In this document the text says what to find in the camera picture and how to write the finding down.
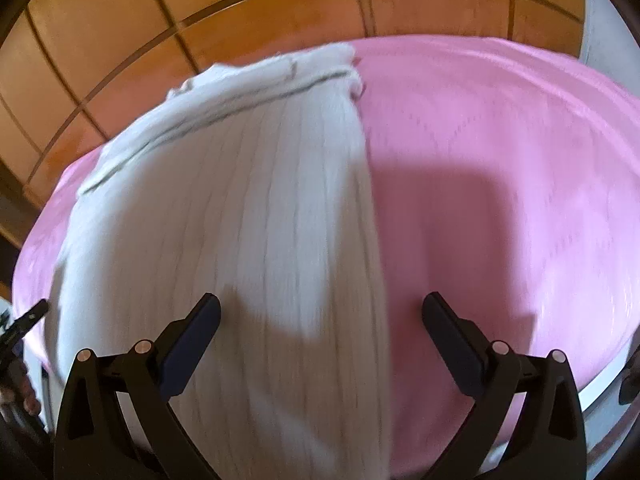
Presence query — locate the white mattress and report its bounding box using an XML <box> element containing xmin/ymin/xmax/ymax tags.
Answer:
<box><xmin>575</xmin><ymin>340</ymin><xmax>640</xmax><ymax>463</ymax></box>

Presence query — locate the person's left hand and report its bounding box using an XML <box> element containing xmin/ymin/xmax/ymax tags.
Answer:
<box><xmin>0</xmin><ymin>357</ymin><xmax>42</xmax><ymax>419</ymax></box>

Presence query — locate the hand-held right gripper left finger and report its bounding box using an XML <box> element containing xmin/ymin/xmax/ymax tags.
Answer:
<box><xmin>54</xmin><ymin>293</ymin><xmax>222</xmax><ymax>480</ymax></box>

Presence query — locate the white knit sweater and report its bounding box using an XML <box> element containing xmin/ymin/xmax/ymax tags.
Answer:
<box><xmin>44</xmin><ymin>43</ymin><xmax>397</xmax><ymax>480</ymax></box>

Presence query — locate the pink blanket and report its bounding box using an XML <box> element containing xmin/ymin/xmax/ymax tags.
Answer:
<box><xmin>14</xmin><ymin>35</ymin><xmax>640</xmax><ymax>467</ymax></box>

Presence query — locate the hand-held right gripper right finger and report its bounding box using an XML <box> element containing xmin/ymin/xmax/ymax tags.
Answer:
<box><xmin>421</xmin><ymin>293</ymin><xmax>587</xmax><ymax>480</ymax></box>

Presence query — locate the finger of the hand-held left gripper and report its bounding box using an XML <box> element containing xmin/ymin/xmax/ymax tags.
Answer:
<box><xmin>7</xmin><ymin>299</ymin><xmax>50</xmax><ymax>342</ymax></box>

